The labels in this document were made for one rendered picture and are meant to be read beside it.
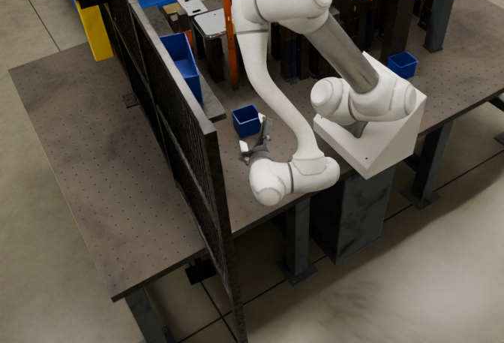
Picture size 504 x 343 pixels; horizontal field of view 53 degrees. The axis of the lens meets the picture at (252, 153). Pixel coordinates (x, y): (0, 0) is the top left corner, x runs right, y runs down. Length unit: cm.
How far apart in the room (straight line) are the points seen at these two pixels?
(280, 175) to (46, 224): 184
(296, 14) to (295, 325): 156
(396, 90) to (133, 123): 124
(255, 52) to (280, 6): 19
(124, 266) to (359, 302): 120
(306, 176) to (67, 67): 171
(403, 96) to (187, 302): 147
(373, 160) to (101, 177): 114
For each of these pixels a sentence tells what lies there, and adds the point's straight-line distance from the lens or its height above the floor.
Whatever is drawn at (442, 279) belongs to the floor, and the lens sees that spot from 275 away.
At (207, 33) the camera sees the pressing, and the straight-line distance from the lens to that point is 242.
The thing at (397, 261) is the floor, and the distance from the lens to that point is 275.
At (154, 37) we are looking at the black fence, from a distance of 141.
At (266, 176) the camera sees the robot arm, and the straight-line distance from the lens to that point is 159.
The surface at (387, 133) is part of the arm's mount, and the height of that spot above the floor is 88.
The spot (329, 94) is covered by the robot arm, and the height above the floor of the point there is 108.
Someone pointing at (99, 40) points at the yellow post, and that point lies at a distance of 286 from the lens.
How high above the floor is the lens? 230
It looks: 46 degrees down
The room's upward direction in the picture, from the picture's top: 5 degrees counter-clockwise
